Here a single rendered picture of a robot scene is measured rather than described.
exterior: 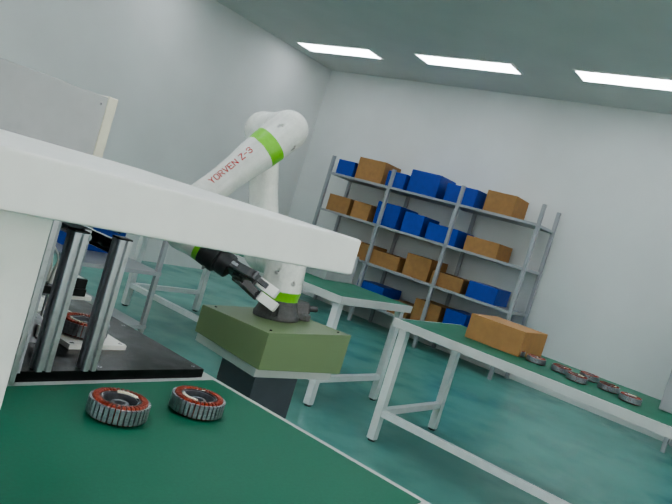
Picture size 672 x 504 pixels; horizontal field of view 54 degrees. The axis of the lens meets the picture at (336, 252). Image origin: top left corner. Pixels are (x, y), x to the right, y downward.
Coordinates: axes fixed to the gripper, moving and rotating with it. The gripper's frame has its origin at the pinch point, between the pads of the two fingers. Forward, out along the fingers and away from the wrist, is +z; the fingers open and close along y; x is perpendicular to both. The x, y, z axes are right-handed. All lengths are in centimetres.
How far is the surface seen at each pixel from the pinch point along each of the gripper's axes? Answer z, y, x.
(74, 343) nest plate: -22, -39, 45
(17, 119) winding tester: -45, -77, 21
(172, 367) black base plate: -3.0, -30.9, 35.3
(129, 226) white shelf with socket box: 16, -148, 39
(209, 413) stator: 14, -51, 39
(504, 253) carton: 86, 494, -329
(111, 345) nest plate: -17, -33, 40
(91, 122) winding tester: -40, -68, 10
